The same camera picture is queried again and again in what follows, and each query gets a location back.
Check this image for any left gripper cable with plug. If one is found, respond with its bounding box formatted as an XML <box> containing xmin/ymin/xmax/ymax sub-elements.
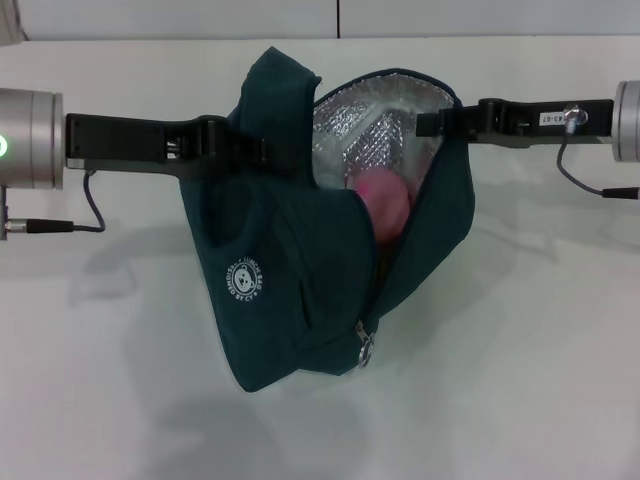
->
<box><xmin>4</xmin><ymin>168</ymin><xmax>108</xmax><ymax>236</ymax></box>

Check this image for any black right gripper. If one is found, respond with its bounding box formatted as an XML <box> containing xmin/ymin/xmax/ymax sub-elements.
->
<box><xmin>415</xmin><ymin>97</ymin><xmax>615</xmax><ymax>150</ymax></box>

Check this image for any dark teal lunch bag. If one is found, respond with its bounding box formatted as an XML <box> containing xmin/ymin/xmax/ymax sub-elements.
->
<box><xmin>179</xmin><ymin>46</ymin><xmax>477</xmax><ymax>395</ymax></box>

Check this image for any right gripper cable with plug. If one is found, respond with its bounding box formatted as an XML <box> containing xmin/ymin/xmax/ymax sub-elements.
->
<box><xmin>556</xmin><ymin>103</ymin><xmax>640</xmax><ymax>201</ymax></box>

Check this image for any pink toy peach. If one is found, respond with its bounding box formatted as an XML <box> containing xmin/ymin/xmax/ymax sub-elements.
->
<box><xmin>353</xmin><ymin>168</ymin><xmax>415</xmax><ymax>245</ymax></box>

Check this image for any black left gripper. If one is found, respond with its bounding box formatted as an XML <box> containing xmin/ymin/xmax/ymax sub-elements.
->
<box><xmin>64</xmin><ymin>113</ymin><xmax>315</xmax><ymax>182</ymax></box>

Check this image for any gripper cable with plug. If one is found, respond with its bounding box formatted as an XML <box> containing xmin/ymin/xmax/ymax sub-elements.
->
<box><xmin>556</xmin><ymin>103</ymin><xmax>640</xmax><ymax>201</ymax></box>
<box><xmin>4</xmin><ymin>168</ymin><xmax>108</xmax><ymax>236</ymax></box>

